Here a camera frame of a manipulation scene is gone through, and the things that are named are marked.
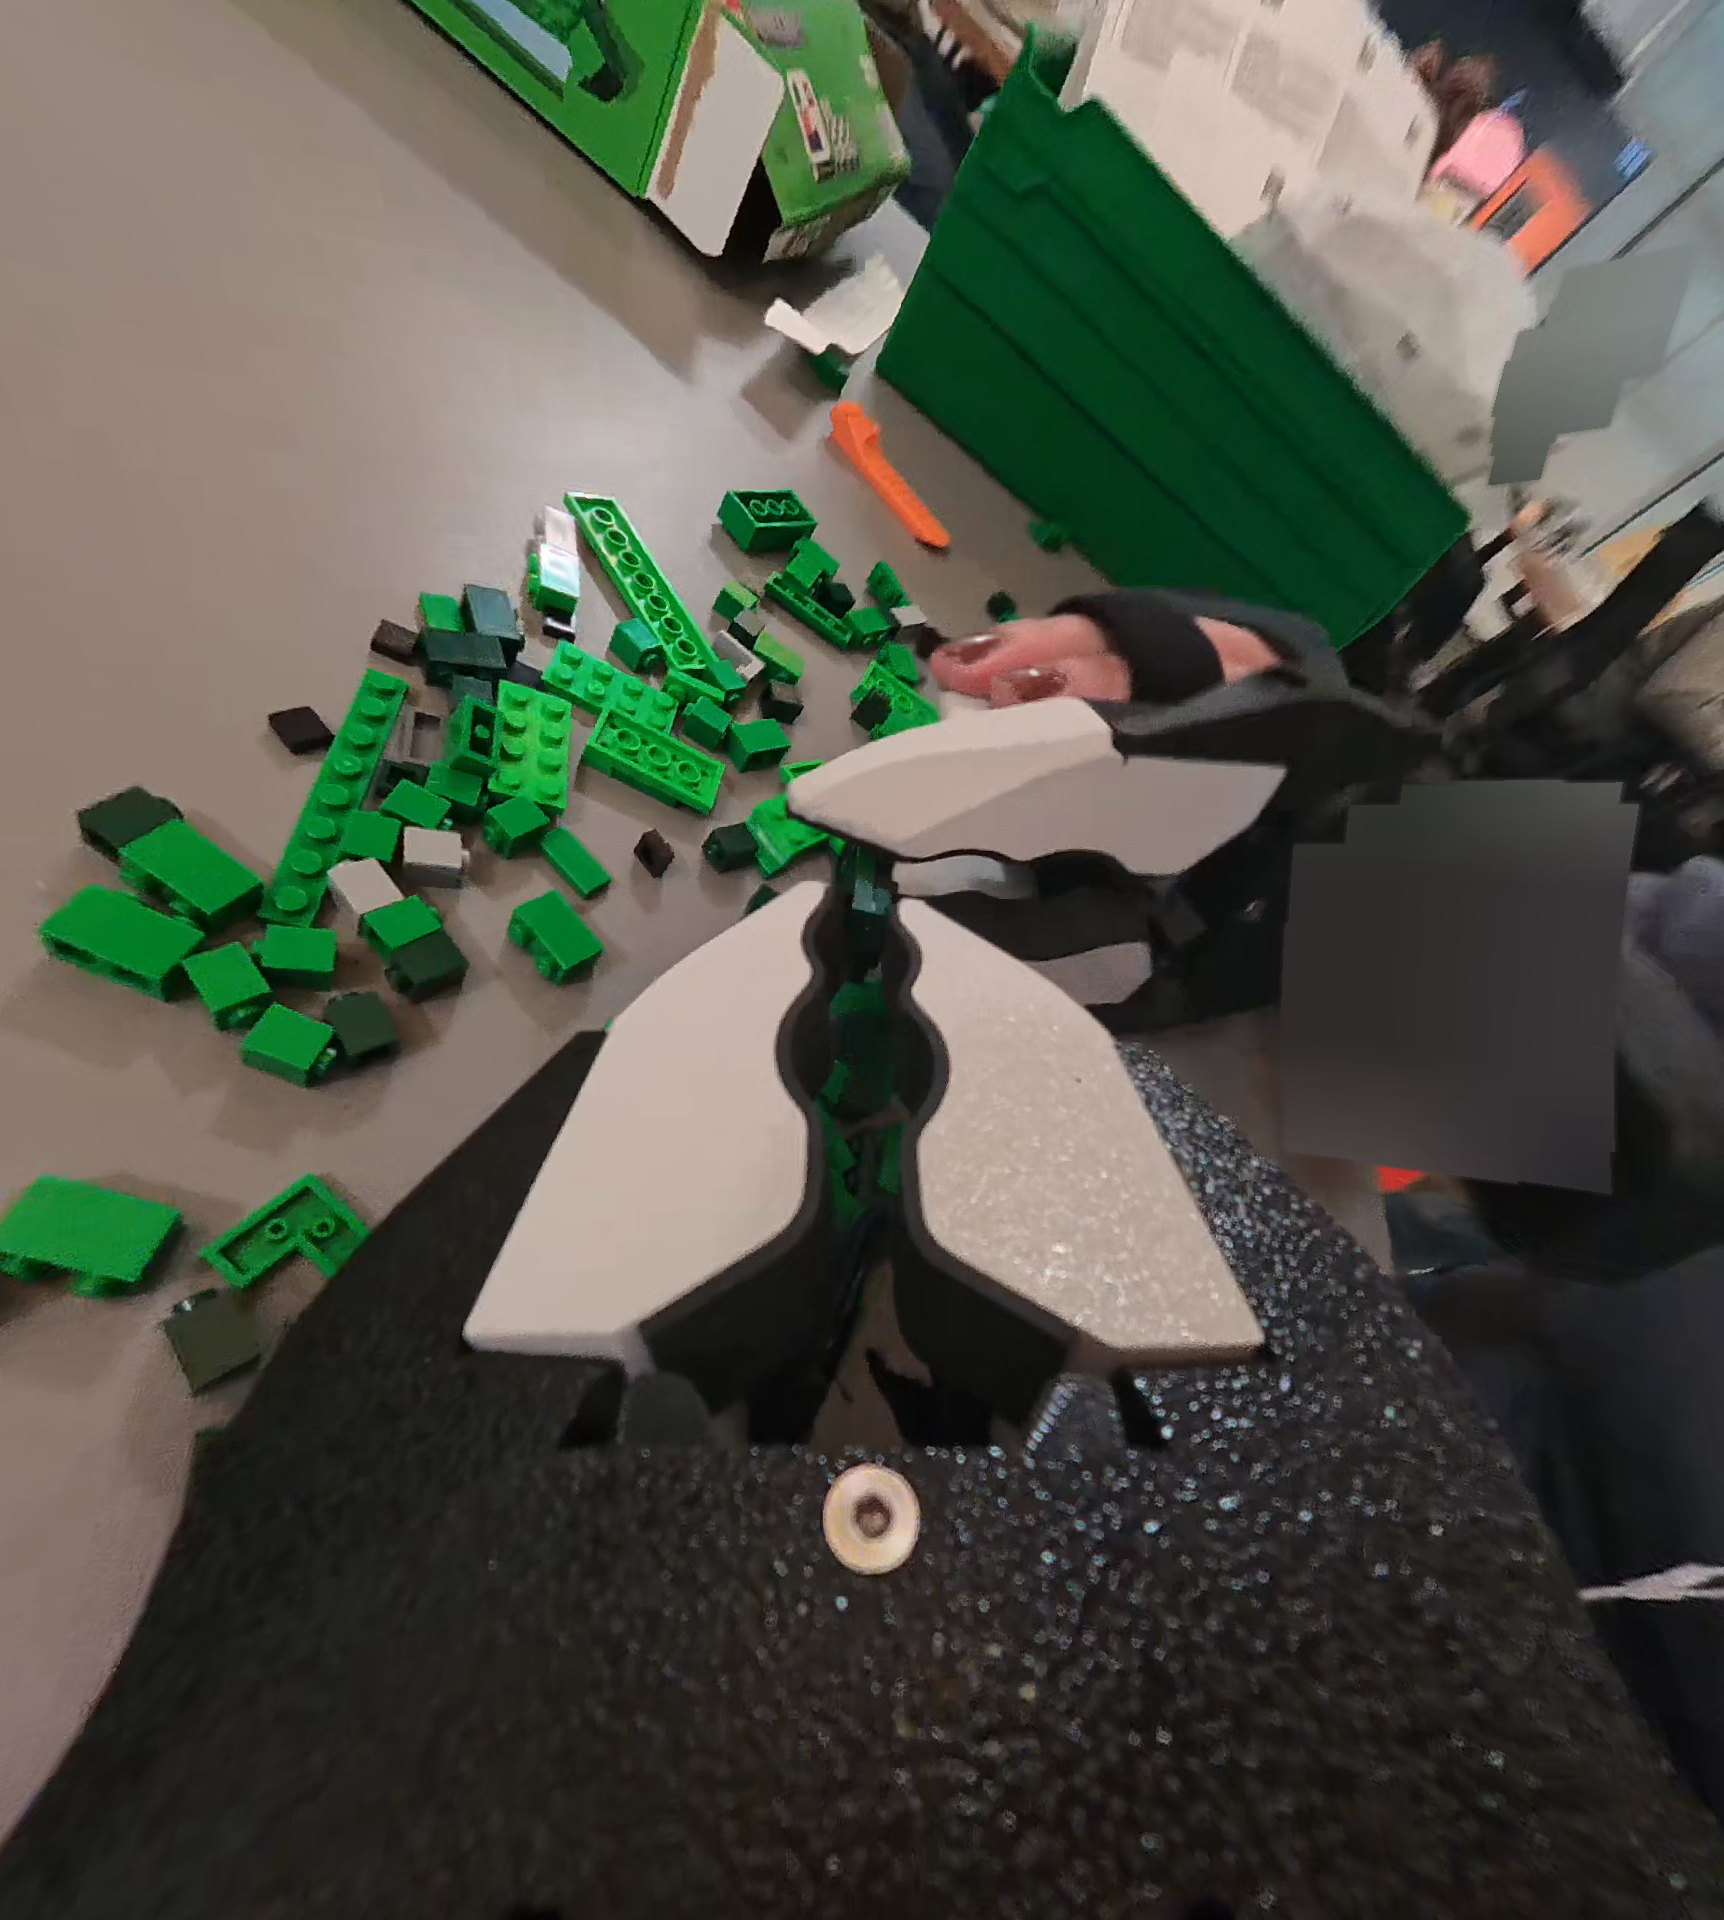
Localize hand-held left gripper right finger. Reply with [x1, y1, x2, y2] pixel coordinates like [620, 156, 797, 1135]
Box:
[861, 893, 1266, 1427]

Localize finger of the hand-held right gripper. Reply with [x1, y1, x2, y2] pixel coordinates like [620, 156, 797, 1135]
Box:
[892, 854, 1156, 1010]
[784, 701, 1292, 859]

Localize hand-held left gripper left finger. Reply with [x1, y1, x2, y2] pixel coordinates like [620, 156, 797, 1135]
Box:
[459, 879, 843, 1420]

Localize dark green brick assembly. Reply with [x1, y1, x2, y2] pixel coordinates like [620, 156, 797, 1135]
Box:
[819, 841, 909, 1120]

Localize pile of green bricks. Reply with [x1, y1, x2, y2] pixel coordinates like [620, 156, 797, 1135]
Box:
[0, 486, 1103, 1398]

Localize person's right forearm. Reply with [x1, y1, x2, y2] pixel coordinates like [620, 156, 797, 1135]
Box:
[1612, 854, 1724, 1283]

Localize grey desk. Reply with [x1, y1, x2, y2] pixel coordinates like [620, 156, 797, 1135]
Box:
[0, 0, 1404, 1920]

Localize person's right hand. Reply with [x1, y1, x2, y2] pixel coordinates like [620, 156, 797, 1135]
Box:
[929, 587, 1292, 707]

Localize orange brick separator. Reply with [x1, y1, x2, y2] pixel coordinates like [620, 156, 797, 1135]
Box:
[825, 399, 952, 552]

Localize green brick with three holes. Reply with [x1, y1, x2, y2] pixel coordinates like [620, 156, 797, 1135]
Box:
[716, 486, 819, 557]

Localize long green plate with holes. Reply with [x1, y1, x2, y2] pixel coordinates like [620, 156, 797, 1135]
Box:
[563, 490, 732, 707]

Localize green plastic bin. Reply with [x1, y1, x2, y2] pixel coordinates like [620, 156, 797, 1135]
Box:
[874, 22, 1471, 647]

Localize green corner plate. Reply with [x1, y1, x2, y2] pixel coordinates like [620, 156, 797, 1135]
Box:
[196, 1172, 373, 1292]

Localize white paper scrap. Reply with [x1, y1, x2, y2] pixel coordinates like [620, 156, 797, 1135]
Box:
[763, 253, 905, 360]

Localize white printed paper bags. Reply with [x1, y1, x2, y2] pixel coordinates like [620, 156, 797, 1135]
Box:
[1056, 0, 1540, 452]

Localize person's dark trousers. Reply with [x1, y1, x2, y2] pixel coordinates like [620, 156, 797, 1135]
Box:
[1385, 1170, 1724, 1920]

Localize green cardboard toy box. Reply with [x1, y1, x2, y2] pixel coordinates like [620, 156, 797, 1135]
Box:
[403, 0, 911, 260]

